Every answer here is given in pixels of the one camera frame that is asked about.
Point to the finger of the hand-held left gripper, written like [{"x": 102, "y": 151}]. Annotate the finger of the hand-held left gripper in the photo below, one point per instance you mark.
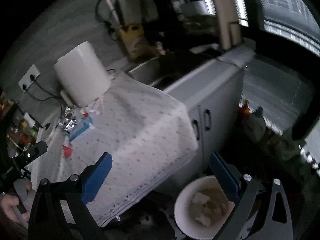
[{"x": 35, "y": 151}]

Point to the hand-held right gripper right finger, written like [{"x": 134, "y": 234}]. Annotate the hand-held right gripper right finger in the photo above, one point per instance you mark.
[{"x": 225, "y": 177}]

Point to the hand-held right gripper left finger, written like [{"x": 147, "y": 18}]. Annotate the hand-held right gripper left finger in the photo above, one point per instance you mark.
[{"x": 96, "y": 177}]

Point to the white tissue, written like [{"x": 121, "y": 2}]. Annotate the white tissue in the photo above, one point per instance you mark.
[{"x": 200, "y": 197}]

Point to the white round trash bin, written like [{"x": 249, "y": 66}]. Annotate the white round trash bin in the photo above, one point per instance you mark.
[{"x": 185, "y": 217}]

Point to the person's left forearm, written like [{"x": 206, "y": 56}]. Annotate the person's left forearm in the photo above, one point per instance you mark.
[{"x": 11, "y": 230}]

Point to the person's left hand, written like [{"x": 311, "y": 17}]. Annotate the person's left hand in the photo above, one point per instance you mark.
[{"x": 8, "y": 203}]

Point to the white cooker with black knob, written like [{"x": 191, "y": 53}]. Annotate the white cooker with black knob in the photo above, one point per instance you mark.
[{"x": 48, "y": 127}]

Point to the rack of seasoning bottles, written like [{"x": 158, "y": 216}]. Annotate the rack of seasoning bottles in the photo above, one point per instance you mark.
[{"x": 17, "y": 125}]

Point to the small red packet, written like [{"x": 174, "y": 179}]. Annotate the small red packet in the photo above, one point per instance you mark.
[{"x": 67, "y": 152}]

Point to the crumpled silver foil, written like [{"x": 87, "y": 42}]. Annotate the crumpled silver foil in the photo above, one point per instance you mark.
[{"x": 67, "y": 120}]

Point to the blue and white box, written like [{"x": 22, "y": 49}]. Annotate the blue and white box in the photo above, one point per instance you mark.
[{"x": 81, "y": 130}]

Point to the dotted white tablecloth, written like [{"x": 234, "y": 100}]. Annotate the dotted white tablecloth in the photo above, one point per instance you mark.
[{"x": 130, "y": 135}]

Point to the white spray bottle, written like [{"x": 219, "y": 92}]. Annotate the white spray bottle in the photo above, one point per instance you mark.
[{"x": 256, "y": 125}]

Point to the brown bottle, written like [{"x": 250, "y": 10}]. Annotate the brown bottle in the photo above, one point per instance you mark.
[{"x": 243, "y": 112}]

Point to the red and white wrapper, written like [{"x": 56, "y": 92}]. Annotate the red and white wrapper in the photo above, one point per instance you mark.
[{"x": 93, "y": 108}]

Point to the white cabinet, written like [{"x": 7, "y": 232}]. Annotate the white cabinet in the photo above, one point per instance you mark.
[{"x": 212, "y": 100}]

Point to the white air fryer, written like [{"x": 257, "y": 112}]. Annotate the white air fryer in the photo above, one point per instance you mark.
[{"x": 81, "y": 75}]

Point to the steel sink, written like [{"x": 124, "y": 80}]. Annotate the steel sink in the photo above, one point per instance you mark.
[{"x": 155, "y": 72}]

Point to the yellow detergent bottle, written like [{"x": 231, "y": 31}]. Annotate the yellow detergent bottle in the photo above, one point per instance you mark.
[{"x": 133, "y": 41}]

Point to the white cutting board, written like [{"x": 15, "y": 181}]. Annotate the white cutting board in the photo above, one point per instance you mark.
[{"x": 225, "y": 15}]

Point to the black dish rack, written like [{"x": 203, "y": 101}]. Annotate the black dish rack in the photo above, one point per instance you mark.
[{"x": 192, "y": 10}]

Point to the hanging plastic bags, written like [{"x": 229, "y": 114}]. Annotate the hanging plastic bags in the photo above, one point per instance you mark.
[{"x": 127, "y": 2}]

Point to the white wall socket panel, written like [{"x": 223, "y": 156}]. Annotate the white wall socket panel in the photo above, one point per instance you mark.
[{"x": 28, "y": 78}]

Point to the black window frame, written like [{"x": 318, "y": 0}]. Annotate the black window frame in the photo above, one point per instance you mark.
[{"x": 260, "y": 7}]

